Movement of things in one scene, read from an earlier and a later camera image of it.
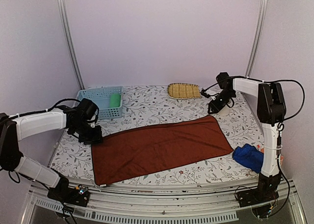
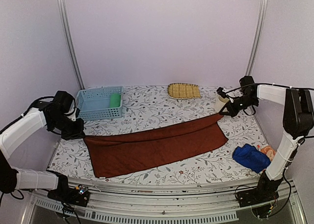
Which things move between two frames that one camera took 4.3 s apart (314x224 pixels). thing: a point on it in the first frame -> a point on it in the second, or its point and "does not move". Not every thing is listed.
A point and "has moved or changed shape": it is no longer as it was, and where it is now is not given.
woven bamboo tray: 182,90 does not move
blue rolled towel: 248,155 does not move
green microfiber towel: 115,99 does not move
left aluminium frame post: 61,1 does not move
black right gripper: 219,107 -> 232,112
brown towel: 158,150 has moved or changed shape
